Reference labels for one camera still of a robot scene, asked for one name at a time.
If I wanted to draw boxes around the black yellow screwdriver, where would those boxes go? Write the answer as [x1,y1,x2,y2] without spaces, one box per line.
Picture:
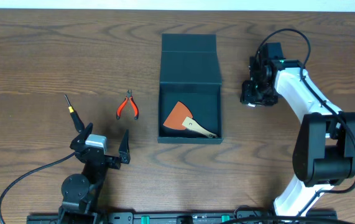
[64,95,85,133]

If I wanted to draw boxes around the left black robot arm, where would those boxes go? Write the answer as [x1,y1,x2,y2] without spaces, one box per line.
[57,123,131,224]

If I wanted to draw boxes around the dark green open box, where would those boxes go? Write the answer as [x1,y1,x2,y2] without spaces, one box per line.
[157,34,223,144]

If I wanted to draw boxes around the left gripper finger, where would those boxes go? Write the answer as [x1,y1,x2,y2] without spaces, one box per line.
[76,123,93,144]
[118,129,130,153]

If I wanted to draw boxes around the left black cable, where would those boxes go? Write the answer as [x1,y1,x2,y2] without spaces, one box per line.
[0,151,76,224]

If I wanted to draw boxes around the red handled cutting pliers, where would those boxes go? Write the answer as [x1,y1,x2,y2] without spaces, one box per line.
[116,89,140,121]

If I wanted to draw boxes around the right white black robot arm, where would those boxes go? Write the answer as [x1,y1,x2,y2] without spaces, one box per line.
[240,43,355,217]

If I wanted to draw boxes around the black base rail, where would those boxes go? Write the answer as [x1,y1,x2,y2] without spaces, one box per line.
[26,210,338,224]

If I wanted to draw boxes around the orange scraper wooden handle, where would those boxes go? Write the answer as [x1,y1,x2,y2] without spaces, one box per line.
[163,101,218,138]

